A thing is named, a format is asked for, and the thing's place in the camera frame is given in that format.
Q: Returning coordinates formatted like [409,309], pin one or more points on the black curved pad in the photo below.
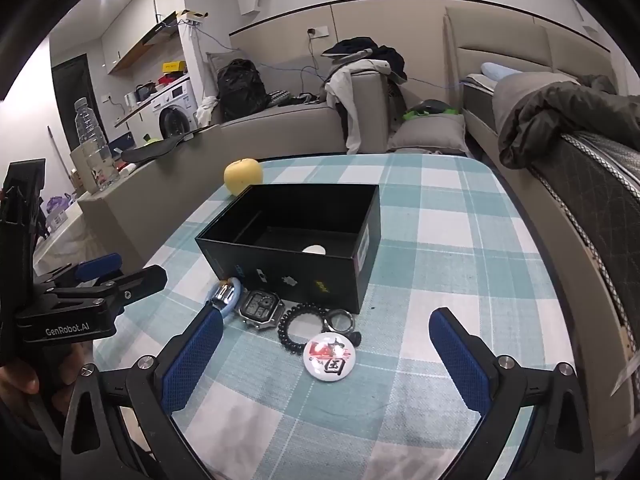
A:
[155,149]

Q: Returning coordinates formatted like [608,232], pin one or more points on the white round pin badge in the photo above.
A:
[330,355]

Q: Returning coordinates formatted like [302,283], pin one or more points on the small white round disc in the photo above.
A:
[314,249]

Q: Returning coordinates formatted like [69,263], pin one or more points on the black range hood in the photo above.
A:
[160,30]

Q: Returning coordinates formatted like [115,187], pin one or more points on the grey cushion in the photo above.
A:
[430,132]

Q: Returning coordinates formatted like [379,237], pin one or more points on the light grey hoodie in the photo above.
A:
[352,105]

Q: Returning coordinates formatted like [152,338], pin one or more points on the grey sofa pillow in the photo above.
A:
[217,67]

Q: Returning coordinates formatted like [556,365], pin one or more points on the teal checkered tablecloth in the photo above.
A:
[450,220]

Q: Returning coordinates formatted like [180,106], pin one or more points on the clear plastic water bottle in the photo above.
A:
[95,150]

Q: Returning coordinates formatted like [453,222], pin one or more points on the small black object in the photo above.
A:
[355,338]

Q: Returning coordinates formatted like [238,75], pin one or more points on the black cardboard box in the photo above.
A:
[300,280]

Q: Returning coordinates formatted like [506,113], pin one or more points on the yellow apple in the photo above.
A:
[243,176]

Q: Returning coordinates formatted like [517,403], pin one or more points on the beige sofa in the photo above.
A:
[280,127]

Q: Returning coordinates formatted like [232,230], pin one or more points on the dark door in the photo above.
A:
[70,95]

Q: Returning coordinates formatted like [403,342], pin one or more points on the white washing machine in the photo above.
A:
[175,110]

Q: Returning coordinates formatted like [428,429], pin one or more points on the wall socket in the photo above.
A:
[317,31]

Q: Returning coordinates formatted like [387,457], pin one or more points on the beige upholstered bed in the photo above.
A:
[575,45]

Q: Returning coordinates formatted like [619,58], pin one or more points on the yellow-green ball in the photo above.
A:
[151,137]

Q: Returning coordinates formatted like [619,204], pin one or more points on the dark grey duvet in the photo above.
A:
[550,110]

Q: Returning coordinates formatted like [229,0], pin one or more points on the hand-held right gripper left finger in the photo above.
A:
[192,360]

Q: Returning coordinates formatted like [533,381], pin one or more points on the dark clothes pile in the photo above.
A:
[370,50]

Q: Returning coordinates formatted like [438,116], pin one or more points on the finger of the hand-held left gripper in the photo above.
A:
[140,280]
[100,266]

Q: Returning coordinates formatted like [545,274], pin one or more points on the person's left hand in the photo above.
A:
[20,377]

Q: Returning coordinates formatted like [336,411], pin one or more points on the light blue pillow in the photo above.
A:
[497,70]

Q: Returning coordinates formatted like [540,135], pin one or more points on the green and grey garment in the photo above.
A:
[430,109]

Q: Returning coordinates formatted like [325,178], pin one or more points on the white cloth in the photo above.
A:
[206,110]

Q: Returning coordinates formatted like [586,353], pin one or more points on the black backpack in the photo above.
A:
[242,90]

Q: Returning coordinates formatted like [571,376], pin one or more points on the striped cloth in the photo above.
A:
[277,97]

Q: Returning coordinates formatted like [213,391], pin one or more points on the yellow box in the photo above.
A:
[173,67]

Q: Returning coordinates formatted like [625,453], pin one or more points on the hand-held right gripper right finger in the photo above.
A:
[460,360]

